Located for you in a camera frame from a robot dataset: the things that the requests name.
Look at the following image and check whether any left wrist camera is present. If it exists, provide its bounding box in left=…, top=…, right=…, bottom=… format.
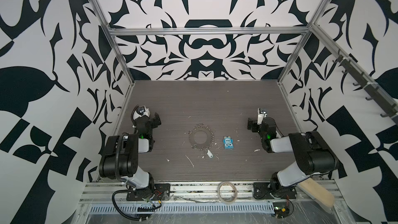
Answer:
left=131, top=105, right=151, bottom=121

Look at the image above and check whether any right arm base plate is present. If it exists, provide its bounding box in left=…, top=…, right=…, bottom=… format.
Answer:
left=253, top=183, right=296, bottom=200

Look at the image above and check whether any white cable duct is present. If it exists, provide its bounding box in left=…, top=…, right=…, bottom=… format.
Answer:
left=88, top=203, right=276, bottom=215

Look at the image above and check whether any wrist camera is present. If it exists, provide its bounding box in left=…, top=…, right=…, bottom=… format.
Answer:
left=257, top=108, right=267, bottom=125
left=131, top=105, right=151, bottom=121

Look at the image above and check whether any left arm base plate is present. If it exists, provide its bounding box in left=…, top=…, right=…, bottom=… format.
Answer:
left=126, top=184, right=171, bottom=201

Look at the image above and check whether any pale green key tag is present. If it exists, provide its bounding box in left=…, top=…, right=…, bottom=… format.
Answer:
left=207, top=150, right=214, bottom=158

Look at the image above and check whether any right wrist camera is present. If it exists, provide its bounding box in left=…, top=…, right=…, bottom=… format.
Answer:
left=257, top=108, right=267, bottom=125

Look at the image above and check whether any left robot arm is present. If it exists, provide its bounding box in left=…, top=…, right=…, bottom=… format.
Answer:
left=98, top=105, right=161, bottom=192

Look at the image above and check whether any blue robot toy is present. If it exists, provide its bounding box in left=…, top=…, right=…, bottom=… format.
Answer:
left=223, top=136, right=234, bottom=149

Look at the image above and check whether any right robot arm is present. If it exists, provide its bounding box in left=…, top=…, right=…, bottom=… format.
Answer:
left=247, top=117, right=339, bottom=200

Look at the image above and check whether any green circuit board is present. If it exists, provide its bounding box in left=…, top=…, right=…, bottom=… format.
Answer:
left=274, top=203, right=294, bottom=219

